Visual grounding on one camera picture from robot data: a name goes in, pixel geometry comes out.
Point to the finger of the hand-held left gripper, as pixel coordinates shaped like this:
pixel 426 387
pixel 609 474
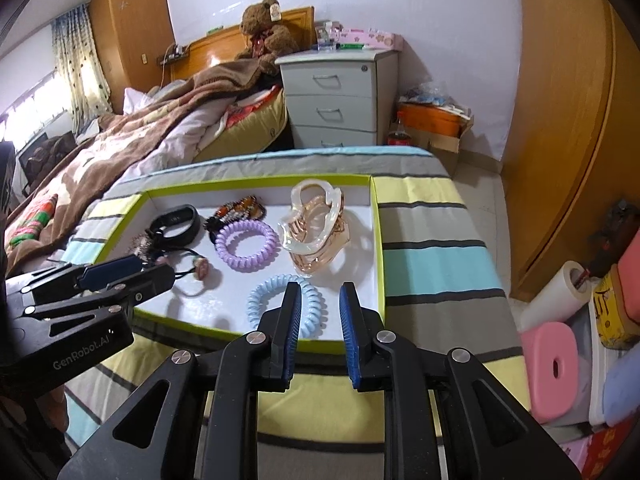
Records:
pixel 145 285
pixel 112 270

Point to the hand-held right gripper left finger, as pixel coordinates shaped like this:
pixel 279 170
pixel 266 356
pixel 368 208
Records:
pixel 294 340

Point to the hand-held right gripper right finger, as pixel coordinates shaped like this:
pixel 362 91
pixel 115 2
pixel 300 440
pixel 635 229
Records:
pixel 348 340

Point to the green cardboard tray box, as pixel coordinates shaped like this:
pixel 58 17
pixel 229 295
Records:
pixel 235 285

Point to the person's left forearm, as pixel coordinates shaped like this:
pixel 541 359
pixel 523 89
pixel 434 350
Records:
pixel 50 410

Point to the black smart band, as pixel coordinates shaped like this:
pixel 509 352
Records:
pixel 187 232

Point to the clear pink hair claw clip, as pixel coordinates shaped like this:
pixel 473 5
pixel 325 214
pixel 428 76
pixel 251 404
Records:
pixel 310 260

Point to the striped bed sheet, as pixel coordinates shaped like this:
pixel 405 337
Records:
pixel 435 270

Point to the black monitor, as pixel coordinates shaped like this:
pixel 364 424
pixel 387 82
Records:
pixel 45 160

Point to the brown patterned blanket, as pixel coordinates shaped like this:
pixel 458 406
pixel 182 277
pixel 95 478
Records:
pixel 125 130

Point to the pink plastic stool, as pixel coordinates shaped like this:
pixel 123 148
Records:
pixel 535 355

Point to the olive and red pillow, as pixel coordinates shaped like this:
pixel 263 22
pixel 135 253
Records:
pixel 250 125

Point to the dotted window curtain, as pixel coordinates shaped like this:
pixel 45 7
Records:
pixel 80 75

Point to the white paper roll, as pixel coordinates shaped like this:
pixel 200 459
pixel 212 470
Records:
pixel 550 300

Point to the cola bottle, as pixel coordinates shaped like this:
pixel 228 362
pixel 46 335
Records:
pixel 398 137

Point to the brown cardboard box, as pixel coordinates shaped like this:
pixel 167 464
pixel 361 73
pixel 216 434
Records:
pixel 445 155

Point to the power strip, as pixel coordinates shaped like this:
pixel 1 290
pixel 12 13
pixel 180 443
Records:
pixel 175 54

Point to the orange storage box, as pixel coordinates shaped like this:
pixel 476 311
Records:
pixel 425 120

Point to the tall wooden wardrobe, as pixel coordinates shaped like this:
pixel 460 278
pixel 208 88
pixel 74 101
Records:
pixel 130 35

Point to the grey drawer nightstand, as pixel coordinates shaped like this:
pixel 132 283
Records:
pixel 330 105

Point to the wooden bed headboard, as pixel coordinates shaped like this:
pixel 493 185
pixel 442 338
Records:
pixel 215 47

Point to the white plastic bin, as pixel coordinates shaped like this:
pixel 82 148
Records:
pixel 597 375

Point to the plastic bag of packets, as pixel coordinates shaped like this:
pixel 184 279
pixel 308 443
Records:
pixel 435 97

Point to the yellow printed box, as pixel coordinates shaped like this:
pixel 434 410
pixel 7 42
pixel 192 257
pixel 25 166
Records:
pixel 612 315

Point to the dark brown tool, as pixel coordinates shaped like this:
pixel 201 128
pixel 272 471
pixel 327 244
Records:
pixel 607 235

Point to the pale blue cloth bundle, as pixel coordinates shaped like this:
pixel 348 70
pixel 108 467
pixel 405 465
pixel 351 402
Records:
pixel 625 390

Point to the red floral box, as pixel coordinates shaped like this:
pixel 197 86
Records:
pixel 610 452

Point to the brown teddy bear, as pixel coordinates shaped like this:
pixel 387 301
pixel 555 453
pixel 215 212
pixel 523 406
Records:
pixel 260 20

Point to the pink plastic container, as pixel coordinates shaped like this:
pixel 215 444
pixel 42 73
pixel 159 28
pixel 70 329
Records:
pixel 631 270

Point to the large wooden cabinet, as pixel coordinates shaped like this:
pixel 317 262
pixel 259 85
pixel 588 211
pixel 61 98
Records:
pixel 560 135

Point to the pink floral box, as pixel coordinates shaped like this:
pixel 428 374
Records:
pixel 375 39

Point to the clear glass bottles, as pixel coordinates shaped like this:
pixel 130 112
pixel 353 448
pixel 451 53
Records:
pixel 327 37

